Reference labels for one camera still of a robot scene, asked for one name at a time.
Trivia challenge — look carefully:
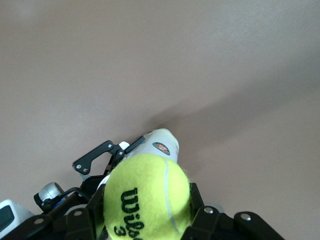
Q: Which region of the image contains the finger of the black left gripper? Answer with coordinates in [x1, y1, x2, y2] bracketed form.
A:
[72, 134, 146, 176]

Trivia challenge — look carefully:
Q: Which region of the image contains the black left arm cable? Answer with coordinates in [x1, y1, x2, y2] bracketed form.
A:
[47, 187, 90, 208]

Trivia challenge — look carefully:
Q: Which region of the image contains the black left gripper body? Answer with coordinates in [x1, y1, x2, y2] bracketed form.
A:
[79, 174, 111, 201]

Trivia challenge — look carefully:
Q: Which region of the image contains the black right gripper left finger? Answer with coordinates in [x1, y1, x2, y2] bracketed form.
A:
[0, 186, 107, 240]

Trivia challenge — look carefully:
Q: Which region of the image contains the yellow Wilson tennis ball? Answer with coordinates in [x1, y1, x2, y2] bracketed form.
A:
[102, 152, 192, 240]

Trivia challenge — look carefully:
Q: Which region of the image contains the white Wilson tennis ball can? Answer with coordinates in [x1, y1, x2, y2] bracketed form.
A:
[96, 128, 180, 191]

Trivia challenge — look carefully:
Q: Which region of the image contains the brown table cover mat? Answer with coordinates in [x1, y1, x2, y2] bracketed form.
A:
[0, 0, 320, 240]

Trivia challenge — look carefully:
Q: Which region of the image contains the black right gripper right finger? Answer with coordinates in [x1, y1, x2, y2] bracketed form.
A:
[182, 182, 286, 240]

